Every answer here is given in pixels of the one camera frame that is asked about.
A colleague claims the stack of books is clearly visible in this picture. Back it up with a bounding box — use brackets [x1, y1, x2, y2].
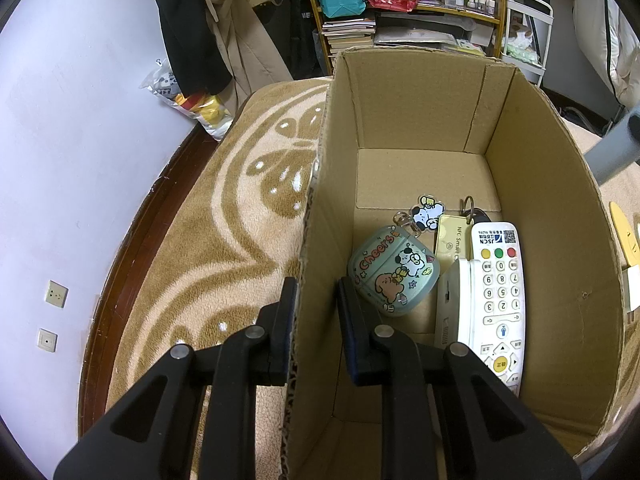
[320, 17, 377, 58]

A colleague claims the white power bank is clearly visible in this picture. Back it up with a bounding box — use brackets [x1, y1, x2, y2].
[434, 258, 473, 353]

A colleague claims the black coat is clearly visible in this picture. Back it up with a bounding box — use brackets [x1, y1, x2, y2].
[151, 0, 233, 97]

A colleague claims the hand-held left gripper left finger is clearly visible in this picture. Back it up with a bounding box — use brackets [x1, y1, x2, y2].
[52, 276, 301, 480]

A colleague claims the dark wooden bed frame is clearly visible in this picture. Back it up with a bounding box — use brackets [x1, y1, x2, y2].
[77, 125, 221, 441]

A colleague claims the cream padded chair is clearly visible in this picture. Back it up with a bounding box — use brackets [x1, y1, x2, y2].
[570, 0, 640, 133]

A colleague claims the white wall socket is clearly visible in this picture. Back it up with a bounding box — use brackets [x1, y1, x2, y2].
[45, 280, 69, 308]

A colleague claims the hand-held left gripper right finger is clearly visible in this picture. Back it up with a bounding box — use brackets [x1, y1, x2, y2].
[336, 276, 583, 480]

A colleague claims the gold key tag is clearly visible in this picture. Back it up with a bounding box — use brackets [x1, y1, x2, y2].
[434, 214, 473, 263]

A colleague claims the light blue tube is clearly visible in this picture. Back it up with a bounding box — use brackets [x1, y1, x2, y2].
[582, 112, 640, 184]

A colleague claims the green tissue pack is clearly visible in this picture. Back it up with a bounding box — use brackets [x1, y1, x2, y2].
[505, 40, 543, 63]

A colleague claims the toy skateboard deck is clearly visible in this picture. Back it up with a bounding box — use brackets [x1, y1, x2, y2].
[609, 201, 640, 261]

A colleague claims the plastic bag with packets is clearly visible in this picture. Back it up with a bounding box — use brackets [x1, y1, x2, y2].
[140, 60, 236, 141]

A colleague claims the wooden shelf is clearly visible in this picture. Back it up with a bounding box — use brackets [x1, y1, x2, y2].
[299, 0, 508, 78]

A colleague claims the pile of papers and notebooks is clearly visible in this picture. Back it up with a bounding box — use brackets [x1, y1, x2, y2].
[372, 12, 493, 58]

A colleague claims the beige coat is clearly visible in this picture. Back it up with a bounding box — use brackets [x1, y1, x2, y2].
[202, 0, 296, 111]

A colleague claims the green earphone case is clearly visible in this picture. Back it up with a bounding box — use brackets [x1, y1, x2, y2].
[347, 212, 440, 318]

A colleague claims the black tote bag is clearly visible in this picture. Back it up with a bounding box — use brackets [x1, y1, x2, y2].
[272, 0, 328, 81]

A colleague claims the white remote control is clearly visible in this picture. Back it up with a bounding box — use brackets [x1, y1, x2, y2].
[467, 221, 526, 396]

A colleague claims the cardboard box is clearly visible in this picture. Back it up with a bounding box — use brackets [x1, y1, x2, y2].
[282, 47, 623, 480]

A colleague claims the white dog keychain charm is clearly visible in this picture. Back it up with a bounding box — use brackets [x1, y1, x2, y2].
[411, 195, 447, 233]

